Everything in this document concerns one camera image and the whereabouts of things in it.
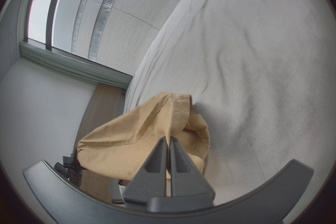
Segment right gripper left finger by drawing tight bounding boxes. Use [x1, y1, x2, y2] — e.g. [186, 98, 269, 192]
[123, 136, 168, 204]

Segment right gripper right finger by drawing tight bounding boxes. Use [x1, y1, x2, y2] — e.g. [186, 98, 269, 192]
[170, 137, 216, 200]

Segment tan shorts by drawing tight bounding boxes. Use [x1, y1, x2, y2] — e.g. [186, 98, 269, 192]
[75, 92, 211, 184]

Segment bed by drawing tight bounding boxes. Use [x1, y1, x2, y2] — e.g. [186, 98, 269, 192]
[70, 0, 336, 209]

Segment grey-green curtain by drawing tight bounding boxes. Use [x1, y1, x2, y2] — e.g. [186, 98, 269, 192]
[18, 41, 135, 90]

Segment window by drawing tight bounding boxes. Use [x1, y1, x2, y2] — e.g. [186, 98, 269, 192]
[25, 0, 191, 78]

